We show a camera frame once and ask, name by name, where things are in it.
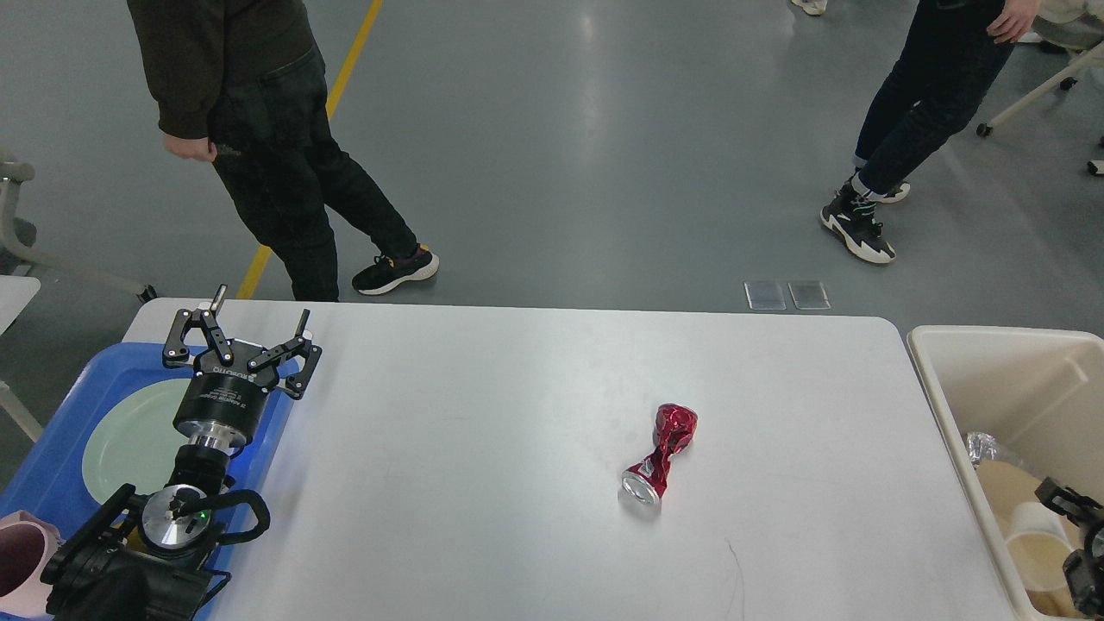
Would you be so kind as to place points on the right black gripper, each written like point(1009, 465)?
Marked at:
point(1083, 569)

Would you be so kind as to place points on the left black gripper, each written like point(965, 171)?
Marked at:
point(232, 380)

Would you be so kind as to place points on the white paper cup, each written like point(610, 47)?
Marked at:
point(1037, 542)

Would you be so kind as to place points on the brown paper bag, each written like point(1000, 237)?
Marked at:
point(1004, 486)

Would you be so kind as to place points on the light green plate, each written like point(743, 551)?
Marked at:
point(136, 442)

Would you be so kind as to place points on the aluminium foil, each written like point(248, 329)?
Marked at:
point(982, 447)

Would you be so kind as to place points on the pink mug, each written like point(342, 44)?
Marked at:
point(27, 544)

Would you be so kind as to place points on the crushed red can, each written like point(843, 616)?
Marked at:
point(647, 480)

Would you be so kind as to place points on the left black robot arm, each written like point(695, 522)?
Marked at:
point(147, 556)

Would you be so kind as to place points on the beige plastic bin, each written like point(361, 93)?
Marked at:
point(1037, 392)

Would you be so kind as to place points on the blue plastic tray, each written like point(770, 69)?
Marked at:
point(50, 483)

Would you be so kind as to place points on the white side table corner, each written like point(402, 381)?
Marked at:
point(16, 293)

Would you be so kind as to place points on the grey office chair left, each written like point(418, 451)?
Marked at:
point(19, 236)

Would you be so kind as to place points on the person in black clothes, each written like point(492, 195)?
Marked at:
point(242, 85)

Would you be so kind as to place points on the white chair base right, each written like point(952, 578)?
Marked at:
point(1076, 27)

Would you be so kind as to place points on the person in dark sneakers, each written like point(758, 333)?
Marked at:
point(954, 51)

